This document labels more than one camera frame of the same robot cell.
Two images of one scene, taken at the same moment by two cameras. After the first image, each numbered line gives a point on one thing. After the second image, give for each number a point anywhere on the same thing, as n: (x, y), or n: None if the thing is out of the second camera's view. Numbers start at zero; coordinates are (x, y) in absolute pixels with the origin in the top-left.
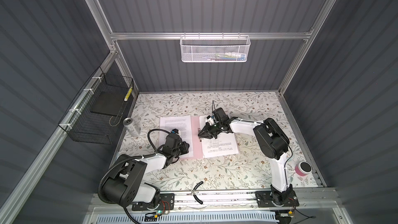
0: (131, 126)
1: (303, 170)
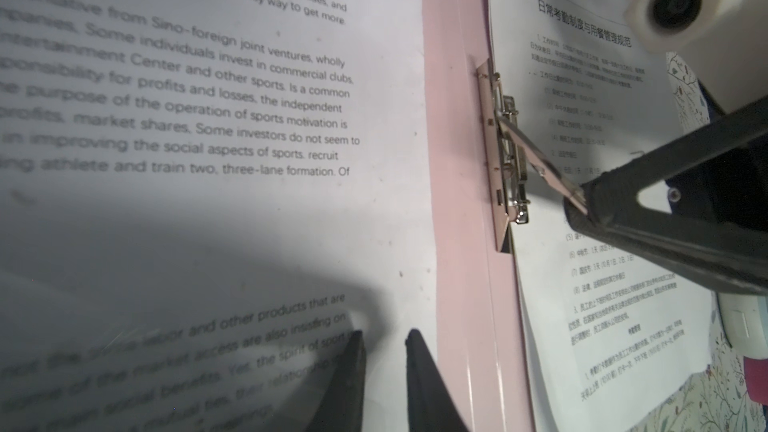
0: None
1: (756, 379)
